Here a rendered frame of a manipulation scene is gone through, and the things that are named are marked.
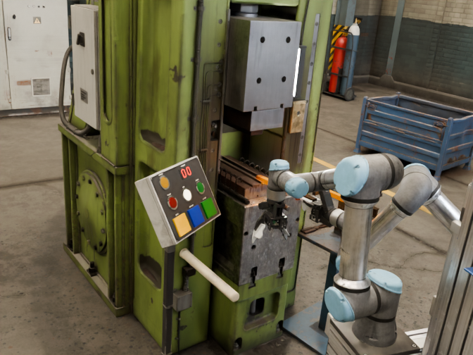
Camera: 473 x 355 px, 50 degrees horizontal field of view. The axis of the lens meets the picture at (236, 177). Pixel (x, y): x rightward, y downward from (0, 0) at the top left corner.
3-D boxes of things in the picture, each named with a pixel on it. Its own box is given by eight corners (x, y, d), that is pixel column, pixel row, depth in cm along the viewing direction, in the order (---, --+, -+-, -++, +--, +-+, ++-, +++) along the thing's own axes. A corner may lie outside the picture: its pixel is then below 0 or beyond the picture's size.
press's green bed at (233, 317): (284, 337, 298) (293, 267, 281) (231, 359, 277) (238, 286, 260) (229, 289, 339) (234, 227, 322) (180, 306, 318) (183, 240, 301)
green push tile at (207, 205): (217, 212, 220) (211, 196, 220) (208, 219, 214) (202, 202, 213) (214, 213, 221) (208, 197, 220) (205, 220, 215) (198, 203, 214)
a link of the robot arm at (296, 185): (319, 177, 186) (302, 167, 195) (293, 181, 181) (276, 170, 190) (316, 198, 189) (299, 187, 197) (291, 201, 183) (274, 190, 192)
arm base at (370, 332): (405, 343, 173) (411, 318, 169) (367, 350, 167) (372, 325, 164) (379, 316, 186) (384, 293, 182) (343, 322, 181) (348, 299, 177)
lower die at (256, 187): (274, 194, 261) (276, 178, 258) (243, 201, 250) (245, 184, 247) (228, 167, 293) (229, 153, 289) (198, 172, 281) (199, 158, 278)
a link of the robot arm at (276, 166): (277, 166, 189) (265, 158, 196) (274, 194, 193) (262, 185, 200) (295, 164, 192) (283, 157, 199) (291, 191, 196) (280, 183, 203)
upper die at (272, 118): (282, 127, 249) (284, 108, 245) (250, 131, 237) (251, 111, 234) (232, 107, 280) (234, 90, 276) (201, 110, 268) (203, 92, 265)
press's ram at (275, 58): (305, 106, 253) (315, 22, 239) (243, 112, 231) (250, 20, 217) (253, 89, 284) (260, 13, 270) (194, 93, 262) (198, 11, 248)
